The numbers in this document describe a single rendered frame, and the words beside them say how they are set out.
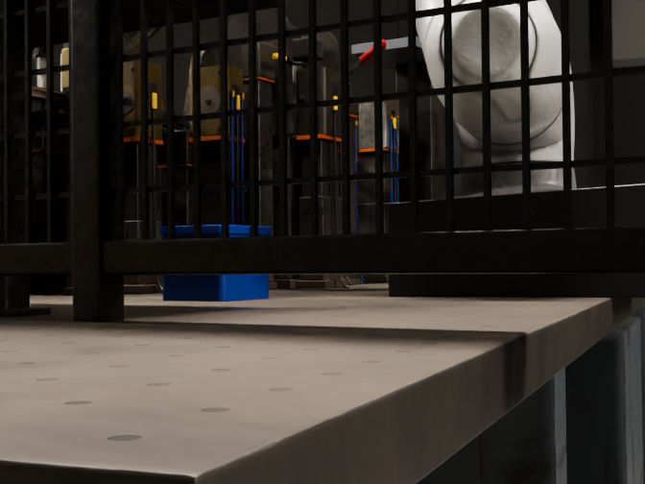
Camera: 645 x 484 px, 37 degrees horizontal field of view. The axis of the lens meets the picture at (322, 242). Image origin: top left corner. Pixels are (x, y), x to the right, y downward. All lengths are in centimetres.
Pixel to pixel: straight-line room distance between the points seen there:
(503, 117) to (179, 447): 95
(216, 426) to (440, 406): 15
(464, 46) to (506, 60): 5
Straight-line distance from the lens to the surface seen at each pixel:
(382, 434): 33
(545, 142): 132
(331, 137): 170
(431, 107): 198
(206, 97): 163
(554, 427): 102
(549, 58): 113
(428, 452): 39
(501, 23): 111
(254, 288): 120
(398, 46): 188
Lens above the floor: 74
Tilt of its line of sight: 1 degrees up
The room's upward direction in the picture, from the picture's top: 1 degrees counter-clockwise
